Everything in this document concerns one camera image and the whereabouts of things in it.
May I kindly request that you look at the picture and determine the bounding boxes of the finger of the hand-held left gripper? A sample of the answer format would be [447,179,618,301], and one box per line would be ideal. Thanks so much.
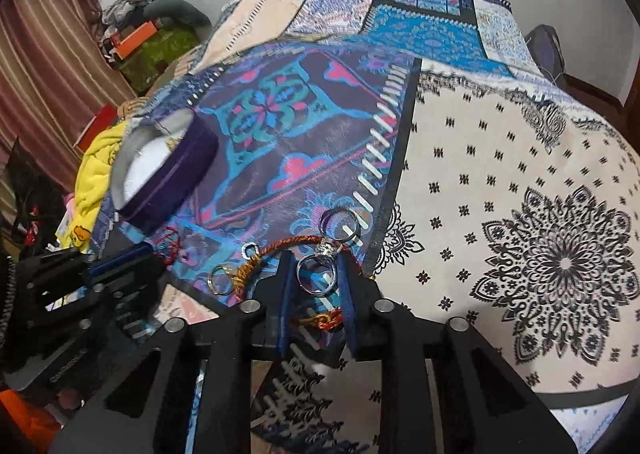
[90,259,168,341]
[30,243,153,293]

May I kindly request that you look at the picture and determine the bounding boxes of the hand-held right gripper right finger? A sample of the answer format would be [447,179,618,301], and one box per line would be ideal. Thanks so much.
[335,254,581,454]

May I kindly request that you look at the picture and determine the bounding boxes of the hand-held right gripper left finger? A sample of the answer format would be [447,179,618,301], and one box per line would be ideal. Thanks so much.
[47,251,297,454]

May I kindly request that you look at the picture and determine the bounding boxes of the silver ring with clear stone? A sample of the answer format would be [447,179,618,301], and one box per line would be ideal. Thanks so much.
[296,243,342,295]

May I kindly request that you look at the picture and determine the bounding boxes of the purple round jewelry box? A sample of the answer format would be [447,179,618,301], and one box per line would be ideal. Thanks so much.
[109,108,220,235]

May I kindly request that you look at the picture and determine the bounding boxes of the gold knotted charm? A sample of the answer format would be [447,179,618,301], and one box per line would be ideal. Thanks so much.
[232,243,263,291]

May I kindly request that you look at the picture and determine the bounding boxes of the orange cloth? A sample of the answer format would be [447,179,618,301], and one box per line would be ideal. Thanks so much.
[0,388,63,454]

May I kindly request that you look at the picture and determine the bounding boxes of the yellow cloth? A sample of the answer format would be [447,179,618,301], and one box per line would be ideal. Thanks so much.
[67,124,126,249]

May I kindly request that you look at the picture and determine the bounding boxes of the red box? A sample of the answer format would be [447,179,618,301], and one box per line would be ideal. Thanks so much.
[74,104,119,151]

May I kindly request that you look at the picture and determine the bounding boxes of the patchwork printed blanket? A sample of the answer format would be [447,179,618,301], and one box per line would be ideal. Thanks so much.
[95,0,640,454]

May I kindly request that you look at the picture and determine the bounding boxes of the striped curtain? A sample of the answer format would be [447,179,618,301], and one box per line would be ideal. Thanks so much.
[0,0,138,195]

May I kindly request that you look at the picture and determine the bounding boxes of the orange box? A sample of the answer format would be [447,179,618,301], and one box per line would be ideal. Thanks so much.
[109,21,157,62]

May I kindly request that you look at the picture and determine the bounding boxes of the grey cushion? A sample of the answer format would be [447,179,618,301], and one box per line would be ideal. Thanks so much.
[145,0,213,29]

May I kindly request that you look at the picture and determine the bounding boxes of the thin red string bracelet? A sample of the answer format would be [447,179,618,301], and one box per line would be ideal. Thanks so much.
[159,228,182,262]

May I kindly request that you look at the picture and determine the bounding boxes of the small silver ring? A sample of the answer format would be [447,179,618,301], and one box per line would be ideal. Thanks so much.
[208,266,236,295]

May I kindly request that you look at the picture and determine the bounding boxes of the red braided cord bracelet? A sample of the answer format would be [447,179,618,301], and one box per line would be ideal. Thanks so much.
[220,233,373,332]

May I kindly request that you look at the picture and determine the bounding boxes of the plain silver ring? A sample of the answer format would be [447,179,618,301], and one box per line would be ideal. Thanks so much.
[321,208,362,243]

